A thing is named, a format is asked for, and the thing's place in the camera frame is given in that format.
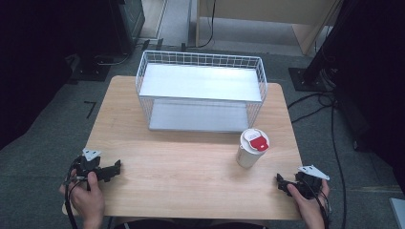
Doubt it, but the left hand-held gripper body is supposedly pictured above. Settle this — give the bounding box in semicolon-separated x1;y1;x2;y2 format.
68;147;113;184

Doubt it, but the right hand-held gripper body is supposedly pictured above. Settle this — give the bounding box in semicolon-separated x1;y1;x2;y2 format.
294;164;330;200

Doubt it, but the white cup with red-tabbed lid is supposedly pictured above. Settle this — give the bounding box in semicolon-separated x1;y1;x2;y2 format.
235;128;270;170

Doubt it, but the white wire two-tier shelf rack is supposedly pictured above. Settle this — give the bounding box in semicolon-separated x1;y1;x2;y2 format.
135;50;268;134

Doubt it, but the person's right hand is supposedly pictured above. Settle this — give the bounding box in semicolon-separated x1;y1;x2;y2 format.
287;178;330;223

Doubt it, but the person's left hand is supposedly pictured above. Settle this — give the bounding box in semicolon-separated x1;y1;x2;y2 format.
58;169;106;224

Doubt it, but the pale grey flat panel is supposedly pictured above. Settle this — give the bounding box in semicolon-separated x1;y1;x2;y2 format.
389;197;405;229

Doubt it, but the black flat stand base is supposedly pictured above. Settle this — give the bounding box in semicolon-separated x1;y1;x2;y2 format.
66;53;132;86

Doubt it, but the black curtain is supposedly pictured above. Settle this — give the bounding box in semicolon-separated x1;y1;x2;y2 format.
330;0;405;192
0;0;122;151

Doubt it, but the black equipment case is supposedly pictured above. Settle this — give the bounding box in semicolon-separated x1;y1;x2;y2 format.
109;0;146;55

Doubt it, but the light wooden cabinet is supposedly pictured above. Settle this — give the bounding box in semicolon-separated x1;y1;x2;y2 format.
194;0;344;56

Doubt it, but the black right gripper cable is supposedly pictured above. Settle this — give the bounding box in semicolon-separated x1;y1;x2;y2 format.
302;177;332;229

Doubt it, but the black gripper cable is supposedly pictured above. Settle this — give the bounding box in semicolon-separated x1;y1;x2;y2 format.
63;157;84;229
302;177;332;229

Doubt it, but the long black floor cable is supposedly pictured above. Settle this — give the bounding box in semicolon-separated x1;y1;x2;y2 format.
330;94;349;229

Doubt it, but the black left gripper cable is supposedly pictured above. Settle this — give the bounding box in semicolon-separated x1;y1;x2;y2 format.
63;157;84;229

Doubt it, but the black metal stand with base plate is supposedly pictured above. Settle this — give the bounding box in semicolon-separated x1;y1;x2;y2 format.
288;0;361;94

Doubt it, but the black hanging cable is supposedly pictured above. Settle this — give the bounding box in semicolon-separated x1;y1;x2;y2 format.
186;0;218;50

